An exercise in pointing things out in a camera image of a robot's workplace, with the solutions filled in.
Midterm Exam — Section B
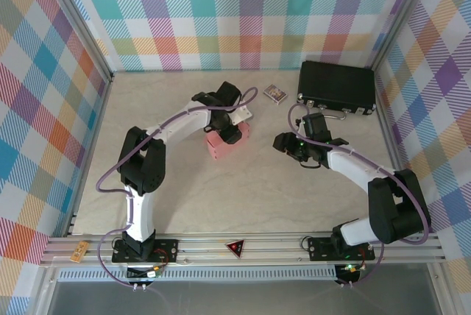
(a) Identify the pink paper box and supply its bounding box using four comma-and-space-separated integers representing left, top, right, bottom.
205, 121, 252, 161

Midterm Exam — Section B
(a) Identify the small purple card box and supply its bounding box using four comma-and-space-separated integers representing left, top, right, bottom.
263, 84, 288, 104

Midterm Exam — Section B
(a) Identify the black carrying case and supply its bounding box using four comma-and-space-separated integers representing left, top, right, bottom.
296, 60, 377, 121

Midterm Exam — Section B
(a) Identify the small black controller board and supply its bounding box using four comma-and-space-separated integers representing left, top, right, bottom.
336, 263, 364, 283
127, 266, 163, 281

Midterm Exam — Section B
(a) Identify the grey metal shelf plate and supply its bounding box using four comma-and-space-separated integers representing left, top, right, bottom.
47, 280, 442, 315

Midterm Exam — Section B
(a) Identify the small wooden tag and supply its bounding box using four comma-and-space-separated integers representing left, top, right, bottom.
71, 241, 89, 263

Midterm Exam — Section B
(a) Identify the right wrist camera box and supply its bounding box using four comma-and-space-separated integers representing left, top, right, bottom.
301, 113, 349, 146

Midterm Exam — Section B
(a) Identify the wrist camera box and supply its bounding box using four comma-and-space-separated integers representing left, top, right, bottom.
191, 81, 255, 127
301, 113, 349, 146

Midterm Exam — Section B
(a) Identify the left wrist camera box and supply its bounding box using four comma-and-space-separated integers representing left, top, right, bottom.
191, 81, 255, 127

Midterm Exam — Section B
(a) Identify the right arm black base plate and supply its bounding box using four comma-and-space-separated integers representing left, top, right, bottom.
307, 236, 376, 261

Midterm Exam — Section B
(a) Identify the aluminium rail beam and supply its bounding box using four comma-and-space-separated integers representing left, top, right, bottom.
40, 232, 446, 267

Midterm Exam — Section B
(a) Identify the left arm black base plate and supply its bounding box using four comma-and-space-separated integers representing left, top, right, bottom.
111, 238, 180, 265

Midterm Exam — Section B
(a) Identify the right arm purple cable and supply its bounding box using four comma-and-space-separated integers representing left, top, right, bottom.
287, 103, 433, 289

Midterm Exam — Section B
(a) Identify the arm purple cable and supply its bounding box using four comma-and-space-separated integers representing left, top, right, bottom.
95, 86, 258, 290
287, 103, 433, 289

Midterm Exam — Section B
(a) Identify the grey slotted cable duct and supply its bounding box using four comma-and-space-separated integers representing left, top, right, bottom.
57, 265, 338, 283

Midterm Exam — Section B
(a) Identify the aluminium frame post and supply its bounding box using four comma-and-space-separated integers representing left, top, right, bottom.
367, 0, 442, 235

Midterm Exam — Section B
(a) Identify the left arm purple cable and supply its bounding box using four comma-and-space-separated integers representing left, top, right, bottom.
95, 86, 258, 290

